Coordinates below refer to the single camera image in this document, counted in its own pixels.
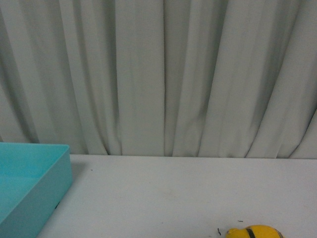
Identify yellow beetle toy car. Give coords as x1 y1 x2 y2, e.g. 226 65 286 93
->
225 225 284 238

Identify grey pleated curtain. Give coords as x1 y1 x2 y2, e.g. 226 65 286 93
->
0 0 317 159

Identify turquoise plastic storage box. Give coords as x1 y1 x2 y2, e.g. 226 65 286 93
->
0 142 72 238

